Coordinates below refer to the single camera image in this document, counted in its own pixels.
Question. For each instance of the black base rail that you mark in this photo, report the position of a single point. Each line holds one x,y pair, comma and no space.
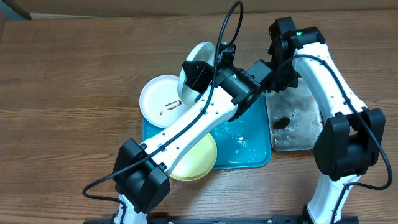
278,219

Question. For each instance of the white plate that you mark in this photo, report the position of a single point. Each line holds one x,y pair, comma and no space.
159,101
196,73

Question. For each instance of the yellow-green plate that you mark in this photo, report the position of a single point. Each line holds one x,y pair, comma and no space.
198,161

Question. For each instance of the teal plastic tray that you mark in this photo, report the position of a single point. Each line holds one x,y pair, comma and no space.
244,142

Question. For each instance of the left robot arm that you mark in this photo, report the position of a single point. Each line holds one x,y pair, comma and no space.
217,92

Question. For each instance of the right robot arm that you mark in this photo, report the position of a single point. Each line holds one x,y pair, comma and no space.
348,150

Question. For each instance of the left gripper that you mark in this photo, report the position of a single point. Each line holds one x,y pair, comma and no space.
203,72

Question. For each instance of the black soapy water tray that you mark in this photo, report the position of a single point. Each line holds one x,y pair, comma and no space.
295,120

